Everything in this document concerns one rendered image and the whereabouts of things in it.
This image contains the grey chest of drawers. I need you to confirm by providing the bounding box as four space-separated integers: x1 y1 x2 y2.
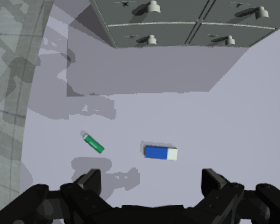
89 0 280 48

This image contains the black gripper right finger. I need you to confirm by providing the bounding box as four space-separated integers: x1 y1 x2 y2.
175 168 280 224

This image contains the grey drawer front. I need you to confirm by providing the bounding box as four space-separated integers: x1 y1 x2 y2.
189 22 275 47
203 0 280 27
108 22 196 47
96 0 208 24

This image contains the blue and white eraser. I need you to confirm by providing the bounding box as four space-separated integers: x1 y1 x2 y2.
145 146 178 160

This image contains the green aa battery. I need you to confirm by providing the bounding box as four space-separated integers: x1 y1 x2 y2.
83 134 104 154

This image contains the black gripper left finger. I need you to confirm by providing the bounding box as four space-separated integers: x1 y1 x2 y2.
0 169 133 224

